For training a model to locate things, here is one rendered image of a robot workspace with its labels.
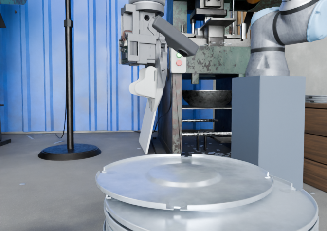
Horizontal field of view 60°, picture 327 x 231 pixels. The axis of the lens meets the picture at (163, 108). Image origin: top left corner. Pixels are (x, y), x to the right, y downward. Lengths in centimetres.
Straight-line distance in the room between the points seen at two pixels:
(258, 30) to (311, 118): 48
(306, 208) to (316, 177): 94
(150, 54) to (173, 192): 28
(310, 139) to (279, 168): 35
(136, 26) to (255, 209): 39
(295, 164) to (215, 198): 71
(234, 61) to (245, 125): 64
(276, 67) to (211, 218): 74
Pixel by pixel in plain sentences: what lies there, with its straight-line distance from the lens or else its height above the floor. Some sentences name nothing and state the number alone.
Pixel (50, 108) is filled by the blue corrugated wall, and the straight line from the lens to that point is 295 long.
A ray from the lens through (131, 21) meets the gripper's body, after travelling 60.
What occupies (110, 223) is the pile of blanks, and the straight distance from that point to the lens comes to 38.
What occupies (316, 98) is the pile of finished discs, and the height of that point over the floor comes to 37.
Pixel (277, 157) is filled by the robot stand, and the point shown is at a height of 18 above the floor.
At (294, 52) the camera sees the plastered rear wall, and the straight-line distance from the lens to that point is 340.
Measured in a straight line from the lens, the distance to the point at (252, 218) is 37.
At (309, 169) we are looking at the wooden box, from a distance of 138.
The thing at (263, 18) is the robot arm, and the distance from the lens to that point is 107.
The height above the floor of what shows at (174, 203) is 25.
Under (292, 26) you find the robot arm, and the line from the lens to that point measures 99.
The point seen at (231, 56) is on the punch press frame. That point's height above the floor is 59.
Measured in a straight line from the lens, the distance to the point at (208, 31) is 166.
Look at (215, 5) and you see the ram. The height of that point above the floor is 90.
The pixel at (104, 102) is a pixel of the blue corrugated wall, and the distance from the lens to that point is 287.
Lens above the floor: 39
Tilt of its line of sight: 3 degrees down
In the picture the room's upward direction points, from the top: straight up
